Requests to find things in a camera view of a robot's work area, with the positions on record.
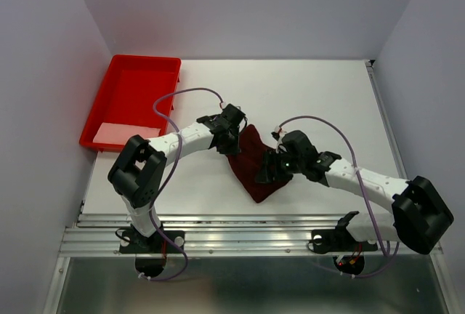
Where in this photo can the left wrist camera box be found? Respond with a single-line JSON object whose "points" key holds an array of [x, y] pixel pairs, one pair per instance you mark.
{"points": [[232, 115]]}

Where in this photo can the red plastic tray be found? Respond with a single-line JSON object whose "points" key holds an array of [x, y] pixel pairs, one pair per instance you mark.
{"points": [[123, 106]]}

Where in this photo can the aluminium rail frame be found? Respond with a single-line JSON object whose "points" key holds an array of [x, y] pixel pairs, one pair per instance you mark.
{"points": [[246, 257]]}

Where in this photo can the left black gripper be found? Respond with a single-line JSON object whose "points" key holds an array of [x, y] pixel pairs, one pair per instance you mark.
{"points": [[234, 148]]}

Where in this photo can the dark red t shirt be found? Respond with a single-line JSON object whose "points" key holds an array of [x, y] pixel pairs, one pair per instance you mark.
{"points": [[246, 165]]}

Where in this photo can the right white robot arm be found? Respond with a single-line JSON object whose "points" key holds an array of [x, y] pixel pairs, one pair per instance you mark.
{"points": [[411, 212]]}

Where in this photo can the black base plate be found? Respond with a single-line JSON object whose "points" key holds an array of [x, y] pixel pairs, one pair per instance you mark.
{"points": [[132, 242], [325, 241]]}

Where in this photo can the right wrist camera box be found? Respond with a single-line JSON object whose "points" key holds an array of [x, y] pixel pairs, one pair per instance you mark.
{"points": [[295, 144]]}

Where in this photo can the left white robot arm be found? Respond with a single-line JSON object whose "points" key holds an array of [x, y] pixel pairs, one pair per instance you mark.
{"points": [[137, 172]]}

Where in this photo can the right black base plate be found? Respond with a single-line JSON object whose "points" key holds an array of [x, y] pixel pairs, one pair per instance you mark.
{"points": [[325, 241]]}

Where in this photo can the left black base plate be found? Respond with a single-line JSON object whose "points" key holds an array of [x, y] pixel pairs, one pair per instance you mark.
{"points": [[132, 242]]}

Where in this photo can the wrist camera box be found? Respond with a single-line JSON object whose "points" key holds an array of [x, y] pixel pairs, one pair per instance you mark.
{"points": [[295, 144], [232, 115]]}

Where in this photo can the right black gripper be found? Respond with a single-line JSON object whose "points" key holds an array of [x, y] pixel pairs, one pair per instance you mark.
{"points": [[270, 158]]}

